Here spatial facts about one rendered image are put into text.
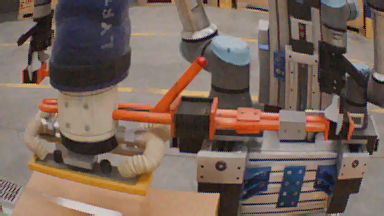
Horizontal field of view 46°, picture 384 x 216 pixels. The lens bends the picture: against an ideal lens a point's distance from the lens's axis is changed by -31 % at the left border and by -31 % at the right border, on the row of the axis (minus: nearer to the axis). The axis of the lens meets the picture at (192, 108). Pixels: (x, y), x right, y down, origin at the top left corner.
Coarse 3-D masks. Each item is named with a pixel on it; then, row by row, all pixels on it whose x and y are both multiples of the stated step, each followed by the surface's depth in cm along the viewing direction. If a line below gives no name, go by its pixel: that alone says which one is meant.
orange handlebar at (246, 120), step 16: (48, 112) 131; (128, 112) 128; (144, 112) 128; (224, 112) 130; (240, 112) 128; (256, 112) 128; (224, 128) 127; (240, 128) 126; (256, 128) 125; (272, 128) 125; (320, 128) 123; (352, 128) 123
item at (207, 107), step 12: (192, 96) 133; (180, 108) 129; (192, 108) 129; (204, 108) 129; (216, 108) 128; (180, 120) 125; (192, 120) 124; (204, 120) 124; (180, 132) 126; (192, 132) 125; (204, 132) 125
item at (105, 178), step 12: (36, 156) 129; (48, 156) 129; (60, 156) 126; (36, 168) 124; (48, 168) 124; (60, 168) 125; (72, 168) 125; (84, 168) 126; (96, 168) 127; (108, 168) 125; (72, 180) 124; (84, 180) 123; (96, 180) 123; (108, 180) 123; (120, 180) 123; (132, 180) 124; (144, 180) 125; (132, 192) 122; (144, 192) 121
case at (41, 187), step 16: (32, 176) 157; (48, 176) 159; (32, 192) 147; (48, 192) 149; (64, 192) 151; (80, 192) 153; (96, 192) 155; (112, 192) 156; (160, 192) 160; (176, 192) 160; (192, 192) 161; (16, 208) 135; (32, 208) 137; (48, 208) 140; (64, 208) 142; (80, 208) 144; (96, 208) 146; (112, 208) 147; (128, 208) 149; (144, 208) 150; (160, 208) 151; (176, 208) 151; (192, 208) 151; (208, 208) 152
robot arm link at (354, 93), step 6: (360, 66) 171; (366, 66) 171; (366, 72) 169; (348, 78) 174; (366, 78) 168; (348, 84) 175; (354, 84) 172; (348, 90) 175; (354, 90) 172; (360, 90) 170; (366, 90) 168; (348, 96) 176; (354, 96) 173; (360, 96) 172; (366, 96) 169; (354, 102) 174; (360, 102) 173
